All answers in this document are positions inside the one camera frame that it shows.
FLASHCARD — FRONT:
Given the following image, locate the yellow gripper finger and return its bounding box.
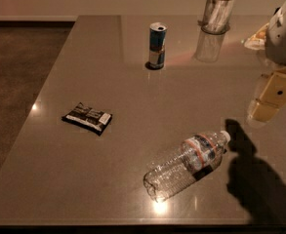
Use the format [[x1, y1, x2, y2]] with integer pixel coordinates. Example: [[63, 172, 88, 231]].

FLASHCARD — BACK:
[[248, 67, 286, 124]]

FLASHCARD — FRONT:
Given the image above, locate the black rxbar chocolate wrapper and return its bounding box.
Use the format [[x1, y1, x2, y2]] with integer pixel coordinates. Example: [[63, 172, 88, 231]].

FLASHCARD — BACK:
[[61, 102, 112, 136]]

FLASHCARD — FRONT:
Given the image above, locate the snack packet behind arm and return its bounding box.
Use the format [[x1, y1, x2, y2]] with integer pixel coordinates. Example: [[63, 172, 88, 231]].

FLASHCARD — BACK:
[[244, 24, 268, 51]]

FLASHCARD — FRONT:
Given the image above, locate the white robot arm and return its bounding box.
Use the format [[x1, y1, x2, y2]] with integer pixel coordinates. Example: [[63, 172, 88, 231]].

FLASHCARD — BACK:
[[244, 1, 286, 123]]

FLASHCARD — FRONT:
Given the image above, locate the blue silver redbull can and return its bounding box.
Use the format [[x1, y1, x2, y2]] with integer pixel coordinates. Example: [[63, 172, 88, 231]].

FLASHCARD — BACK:
[[148, 22, 168, 69]]

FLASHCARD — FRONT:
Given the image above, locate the mesh metal utensil cup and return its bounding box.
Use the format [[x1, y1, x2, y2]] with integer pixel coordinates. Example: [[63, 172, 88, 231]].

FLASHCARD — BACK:
[[201, 0, 235, 35]]

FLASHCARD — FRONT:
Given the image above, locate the clear plastic water bottle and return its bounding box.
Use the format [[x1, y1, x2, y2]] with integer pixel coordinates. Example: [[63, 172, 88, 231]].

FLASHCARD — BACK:
[[143, 131, 230, 203]]

